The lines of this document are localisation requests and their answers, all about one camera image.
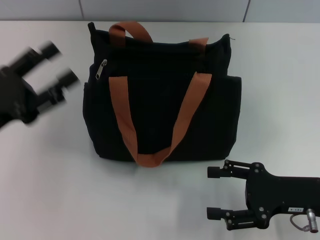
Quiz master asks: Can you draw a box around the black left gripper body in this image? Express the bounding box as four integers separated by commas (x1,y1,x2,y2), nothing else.
0,63,43,132

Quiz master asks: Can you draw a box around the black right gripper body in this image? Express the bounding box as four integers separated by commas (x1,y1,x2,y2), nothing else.
246,162,320,230

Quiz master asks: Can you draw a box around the silver metal zipper pull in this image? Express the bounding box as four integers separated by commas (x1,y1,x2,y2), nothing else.
94,58,108,81

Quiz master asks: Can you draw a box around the black bag with orange handles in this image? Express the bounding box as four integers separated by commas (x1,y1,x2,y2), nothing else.
81,21,243,168

